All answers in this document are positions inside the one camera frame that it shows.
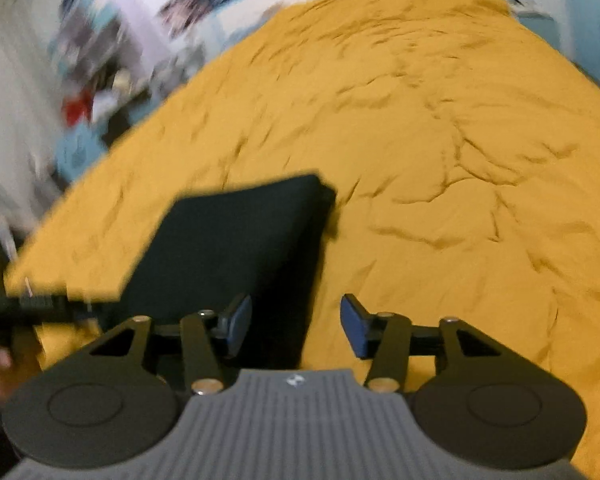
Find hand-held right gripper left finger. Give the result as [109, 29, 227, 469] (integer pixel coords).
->
[55, 294, 253, 395]

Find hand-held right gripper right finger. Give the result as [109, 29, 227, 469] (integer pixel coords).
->
[340, 294, 533, 393]

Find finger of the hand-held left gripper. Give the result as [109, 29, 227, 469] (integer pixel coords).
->
[0, 296, 106, 326]

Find black pants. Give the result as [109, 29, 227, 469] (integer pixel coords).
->
[100, 174, 337, 371]

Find blue drawer cabinet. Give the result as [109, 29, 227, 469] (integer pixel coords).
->
[55, 125, 108, 181]

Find yellow quilted blanket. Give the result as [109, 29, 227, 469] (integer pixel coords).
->
[2, 0, 600, 480]

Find red cloth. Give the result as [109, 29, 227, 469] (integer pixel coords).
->
[62, 92, 93, 126]

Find dark desk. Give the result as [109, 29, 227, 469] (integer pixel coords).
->
[92, 85, 156, 148]

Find blue nightstand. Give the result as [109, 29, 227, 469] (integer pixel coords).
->
[520, 10, 567, 48]

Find anime wall poster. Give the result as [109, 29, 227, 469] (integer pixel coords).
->
[157, 0, 261, 36]

